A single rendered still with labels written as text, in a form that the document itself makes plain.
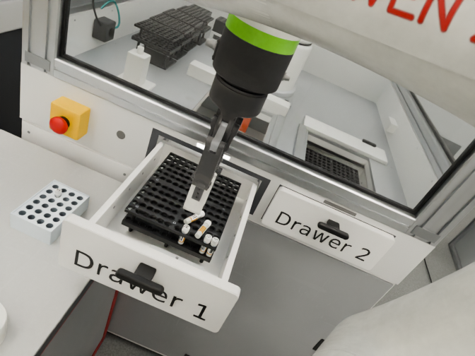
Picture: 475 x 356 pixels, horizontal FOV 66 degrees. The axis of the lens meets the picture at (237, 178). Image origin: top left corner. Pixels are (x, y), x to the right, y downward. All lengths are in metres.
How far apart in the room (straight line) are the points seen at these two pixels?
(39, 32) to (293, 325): 0.99
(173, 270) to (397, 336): 0.31
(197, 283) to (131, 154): 0.43
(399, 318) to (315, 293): 0.59
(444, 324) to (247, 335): 0.87
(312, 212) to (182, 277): 0.38
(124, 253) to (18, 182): 0.39
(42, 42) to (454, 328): 0.87
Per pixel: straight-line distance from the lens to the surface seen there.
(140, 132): 0.87
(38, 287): 0.73
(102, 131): 0.92
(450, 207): 0.89
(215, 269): 0.72
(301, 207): 0.84
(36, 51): 0.94
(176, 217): 0.68
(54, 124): 0.89
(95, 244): 0.61
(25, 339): 0.69
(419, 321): 0.46
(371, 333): 0.50
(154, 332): 1.38
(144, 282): 0.57
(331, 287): 1.03
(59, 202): 0.82
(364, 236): 0.89
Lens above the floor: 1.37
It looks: 34 degrees down
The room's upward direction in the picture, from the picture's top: 25 degrees clockwise
